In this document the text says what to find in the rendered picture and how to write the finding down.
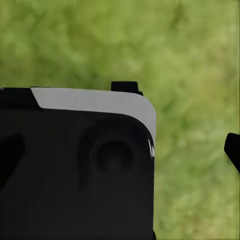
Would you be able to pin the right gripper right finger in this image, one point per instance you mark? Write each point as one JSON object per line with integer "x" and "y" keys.
{"x": 232, "y": 149}

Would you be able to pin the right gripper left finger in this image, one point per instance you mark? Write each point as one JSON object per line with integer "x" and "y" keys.
{"x": 12, "y": 149}

